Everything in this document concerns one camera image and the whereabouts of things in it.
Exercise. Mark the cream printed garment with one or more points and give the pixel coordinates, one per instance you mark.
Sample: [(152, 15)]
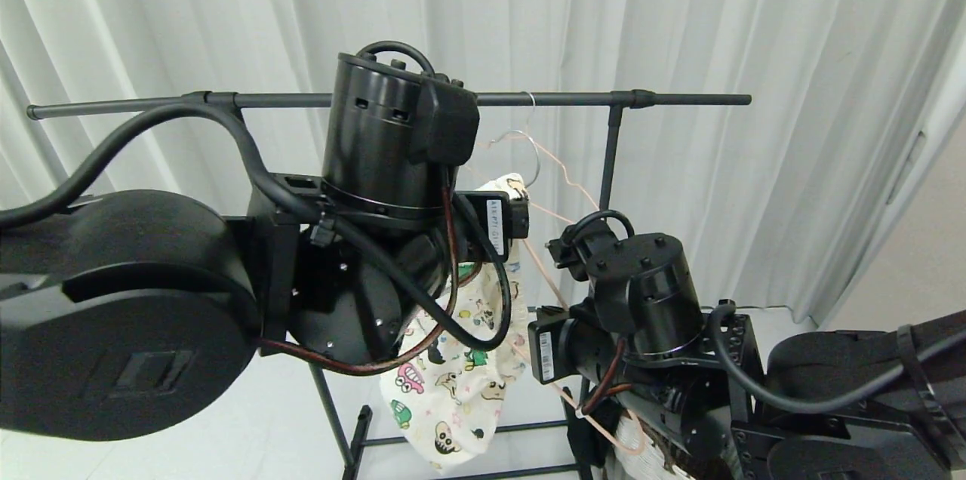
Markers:
[(453, 389)]

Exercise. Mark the black clothes rack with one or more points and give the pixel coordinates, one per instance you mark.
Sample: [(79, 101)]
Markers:
[(566, 98)]

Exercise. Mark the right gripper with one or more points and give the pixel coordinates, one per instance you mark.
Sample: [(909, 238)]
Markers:
[(547, 355)]

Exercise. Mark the white laundry basket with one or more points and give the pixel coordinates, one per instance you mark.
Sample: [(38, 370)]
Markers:
[(630, 438)]

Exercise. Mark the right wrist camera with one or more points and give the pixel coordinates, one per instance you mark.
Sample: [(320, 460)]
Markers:
[(573, 250)]

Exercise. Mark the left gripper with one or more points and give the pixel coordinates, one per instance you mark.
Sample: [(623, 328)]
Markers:
[(494, 227)]

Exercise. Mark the pink clothes hanger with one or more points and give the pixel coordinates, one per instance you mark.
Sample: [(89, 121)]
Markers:
[(562, 172), (515, 132)]

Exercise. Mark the white curtain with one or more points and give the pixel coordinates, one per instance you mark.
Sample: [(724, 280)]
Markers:
[(755, 50)]

